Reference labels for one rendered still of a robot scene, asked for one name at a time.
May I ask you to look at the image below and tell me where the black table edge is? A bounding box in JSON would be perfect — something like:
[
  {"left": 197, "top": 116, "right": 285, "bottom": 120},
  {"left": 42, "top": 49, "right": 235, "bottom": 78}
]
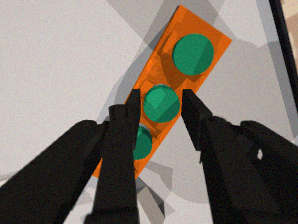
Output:
[{"left": 269, "top": 0, "right": 298, "bottom": 114}]

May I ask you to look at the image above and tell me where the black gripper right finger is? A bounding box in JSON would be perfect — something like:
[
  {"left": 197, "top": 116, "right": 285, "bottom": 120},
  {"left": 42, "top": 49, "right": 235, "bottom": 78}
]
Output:
[{"left": 181, "top": 89, "right": 298, "bottom": 224}]

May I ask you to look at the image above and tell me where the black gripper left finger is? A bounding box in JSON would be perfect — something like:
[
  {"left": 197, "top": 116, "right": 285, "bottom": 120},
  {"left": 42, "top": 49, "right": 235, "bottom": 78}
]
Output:
[{"left": 0, "top": 89, "right": 141, "bottom": 224}]

